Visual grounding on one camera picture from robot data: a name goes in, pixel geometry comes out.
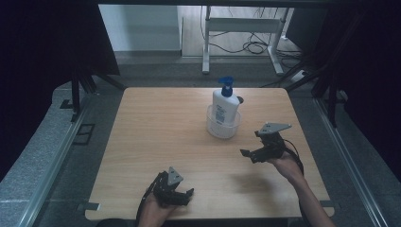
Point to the black metal stand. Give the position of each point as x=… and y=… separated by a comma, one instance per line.
x=75, y=94
x=331, y=104

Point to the person's left hand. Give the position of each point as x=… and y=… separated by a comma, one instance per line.
x=154, y=211

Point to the white power strip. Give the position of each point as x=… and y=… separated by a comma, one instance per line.
x=299, y=75

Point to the white pump bottle blue cap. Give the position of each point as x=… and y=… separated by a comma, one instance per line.
x=222, y=104

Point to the aluminium rail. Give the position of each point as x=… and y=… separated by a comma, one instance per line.
x=350, y=164
x=53, y=164

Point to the grey tape strip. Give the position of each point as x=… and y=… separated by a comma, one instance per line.
x=327, y=204

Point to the black tape outline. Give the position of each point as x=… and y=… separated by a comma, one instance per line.
x=75, y=142

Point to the person's right hand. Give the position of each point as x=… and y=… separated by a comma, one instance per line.
x=288, y=167

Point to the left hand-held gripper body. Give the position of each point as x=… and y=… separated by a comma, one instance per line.
x=171, y=189

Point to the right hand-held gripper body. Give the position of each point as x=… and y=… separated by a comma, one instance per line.
x=271, y=143

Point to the clear plastic cup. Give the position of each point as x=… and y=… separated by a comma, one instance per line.
x=220, y=133

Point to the white desk frame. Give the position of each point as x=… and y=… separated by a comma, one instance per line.
x=242, y=24

